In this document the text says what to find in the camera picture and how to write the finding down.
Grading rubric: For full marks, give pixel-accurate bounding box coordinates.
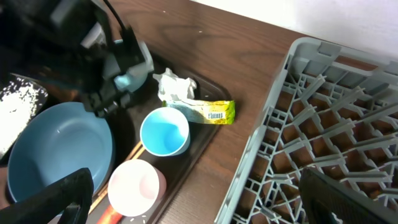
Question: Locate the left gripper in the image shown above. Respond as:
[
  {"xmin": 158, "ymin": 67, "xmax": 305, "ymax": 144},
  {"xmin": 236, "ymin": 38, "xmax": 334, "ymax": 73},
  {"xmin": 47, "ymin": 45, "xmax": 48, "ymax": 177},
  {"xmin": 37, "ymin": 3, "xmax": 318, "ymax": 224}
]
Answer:
[{"xmin": 1, "ymin": 0, "xmax": 144, "ymax": 118}]

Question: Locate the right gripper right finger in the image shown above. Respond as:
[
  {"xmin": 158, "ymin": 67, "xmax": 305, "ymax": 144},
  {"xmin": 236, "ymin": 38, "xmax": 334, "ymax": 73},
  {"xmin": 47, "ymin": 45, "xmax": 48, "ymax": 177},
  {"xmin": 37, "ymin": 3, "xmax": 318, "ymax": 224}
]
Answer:
[{"xmin": 299, "ymin": 168, "xmax": 397, "ymax": 224}]

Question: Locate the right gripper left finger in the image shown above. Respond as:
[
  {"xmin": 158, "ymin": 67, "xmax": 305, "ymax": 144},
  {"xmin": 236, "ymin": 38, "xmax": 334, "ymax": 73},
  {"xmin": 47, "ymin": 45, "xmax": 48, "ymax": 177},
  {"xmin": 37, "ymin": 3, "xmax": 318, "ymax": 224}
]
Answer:
[{"xmin": 1, "ymin": 167, "xmax": 94, "ymax": 224}]

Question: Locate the large dark blue plate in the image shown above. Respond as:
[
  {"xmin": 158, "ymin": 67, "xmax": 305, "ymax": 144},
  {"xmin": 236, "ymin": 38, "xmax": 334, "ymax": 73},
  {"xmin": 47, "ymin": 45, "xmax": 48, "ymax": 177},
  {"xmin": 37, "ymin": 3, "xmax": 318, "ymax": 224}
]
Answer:
[{"xmin": 7, "ymin": 102, "xmax": 114, "ymax": 202}]

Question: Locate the pink cup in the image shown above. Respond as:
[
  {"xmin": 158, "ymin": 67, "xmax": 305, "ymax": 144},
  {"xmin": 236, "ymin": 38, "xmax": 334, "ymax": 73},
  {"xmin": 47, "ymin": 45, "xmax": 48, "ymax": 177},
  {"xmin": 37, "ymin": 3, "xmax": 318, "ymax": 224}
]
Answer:
[{"xmin": 108, "ymin": 159, "xmax": 167, "ymax": 217}]

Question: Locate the small light blue bowl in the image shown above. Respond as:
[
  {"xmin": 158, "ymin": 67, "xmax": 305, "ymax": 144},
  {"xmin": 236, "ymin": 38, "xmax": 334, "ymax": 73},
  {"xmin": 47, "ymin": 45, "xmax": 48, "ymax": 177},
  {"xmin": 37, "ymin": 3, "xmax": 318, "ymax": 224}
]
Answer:
[{"xmin": 114, "ymin": 41, "xmax": 154, "ymax": 93}]

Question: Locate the white rice pile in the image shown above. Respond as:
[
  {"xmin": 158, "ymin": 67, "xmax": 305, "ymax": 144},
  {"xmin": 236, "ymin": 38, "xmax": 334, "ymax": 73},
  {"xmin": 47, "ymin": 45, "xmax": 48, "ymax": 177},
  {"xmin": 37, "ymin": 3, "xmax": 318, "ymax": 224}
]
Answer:
[{"xmin": 0, "ymin": 79, "xmax": 47, "ymax": 153}]

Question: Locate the light blue cup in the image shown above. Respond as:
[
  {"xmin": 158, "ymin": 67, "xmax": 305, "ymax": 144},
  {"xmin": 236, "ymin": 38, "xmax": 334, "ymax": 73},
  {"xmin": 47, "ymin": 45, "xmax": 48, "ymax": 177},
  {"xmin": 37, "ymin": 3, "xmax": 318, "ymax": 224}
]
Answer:
[{"xmin": 140, "ymin": 107, "xmax": 190, "ymax": 157}]

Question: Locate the grey dishwasher rack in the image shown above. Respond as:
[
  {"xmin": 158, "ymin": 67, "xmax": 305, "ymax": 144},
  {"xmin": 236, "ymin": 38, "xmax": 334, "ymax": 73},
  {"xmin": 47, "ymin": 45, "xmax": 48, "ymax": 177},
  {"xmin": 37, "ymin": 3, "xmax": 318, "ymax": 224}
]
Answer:
[{"xmin": 215, "ymin": 37, "xmax": 397, "ymax": 223}]

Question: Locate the orange carrot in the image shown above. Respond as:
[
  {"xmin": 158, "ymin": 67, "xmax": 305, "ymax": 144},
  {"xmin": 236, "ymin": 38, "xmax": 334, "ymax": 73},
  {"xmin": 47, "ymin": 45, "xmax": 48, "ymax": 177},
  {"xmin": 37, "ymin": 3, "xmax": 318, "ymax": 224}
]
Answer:
[{"xmin": 97, "ymin": 205, "xmax": 123, "ymax": 224}]

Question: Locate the black tray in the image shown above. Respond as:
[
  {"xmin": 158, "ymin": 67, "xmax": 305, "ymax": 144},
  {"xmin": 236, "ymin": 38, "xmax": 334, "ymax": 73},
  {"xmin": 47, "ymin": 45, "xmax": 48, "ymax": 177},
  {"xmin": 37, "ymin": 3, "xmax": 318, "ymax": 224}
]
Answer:
[{"xmin": 0, "ymin": 73, "xmax": 49, "ymax": 162}]

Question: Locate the wooden chopstick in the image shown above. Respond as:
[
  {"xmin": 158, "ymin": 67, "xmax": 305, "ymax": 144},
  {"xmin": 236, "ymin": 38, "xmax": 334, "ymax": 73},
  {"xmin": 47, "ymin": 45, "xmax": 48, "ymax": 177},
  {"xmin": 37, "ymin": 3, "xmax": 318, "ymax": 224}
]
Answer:
[{"xmin": 88, "ymin": 141, "xmax": 145, "ymax": 215}]

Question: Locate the crumpled white napkin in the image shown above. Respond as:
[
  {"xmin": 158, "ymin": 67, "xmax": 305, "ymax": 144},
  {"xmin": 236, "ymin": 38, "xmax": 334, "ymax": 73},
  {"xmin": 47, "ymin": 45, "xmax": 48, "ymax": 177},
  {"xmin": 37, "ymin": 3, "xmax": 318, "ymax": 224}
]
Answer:
[{"xmin": 152, "ymin": 68, "xmax": 197, "ymax": 101}]

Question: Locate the brown serving tray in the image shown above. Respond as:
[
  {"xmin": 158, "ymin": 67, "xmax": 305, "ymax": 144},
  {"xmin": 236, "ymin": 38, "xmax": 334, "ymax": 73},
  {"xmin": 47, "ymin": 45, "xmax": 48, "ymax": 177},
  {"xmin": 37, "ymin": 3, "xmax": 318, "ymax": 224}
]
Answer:
[{"xmin": 106, "ymin": 51, "xmax": 231, "ymax": 223}]

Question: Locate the yellow green snack wrapper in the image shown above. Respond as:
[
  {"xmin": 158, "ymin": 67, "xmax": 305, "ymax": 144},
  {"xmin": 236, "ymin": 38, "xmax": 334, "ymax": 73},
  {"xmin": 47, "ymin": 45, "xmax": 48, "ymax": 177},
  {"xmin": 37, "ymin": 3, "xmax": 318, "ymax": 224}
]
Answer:
[{"xmin": 162, "ymin": 99, "xmax": 236, "ymax": 124}]

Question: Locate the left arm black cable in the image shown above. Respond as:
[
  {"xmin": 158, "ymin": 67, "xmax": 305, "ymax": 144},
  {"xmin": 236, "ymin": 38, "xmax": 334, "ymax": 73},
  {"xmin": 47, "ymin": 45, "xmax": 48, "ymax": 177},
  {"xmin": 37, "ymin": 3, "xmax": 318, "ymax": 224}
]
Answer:
[{"xmin": 102, "ymin": 0, "xmax": 131, "ymax": 35}]

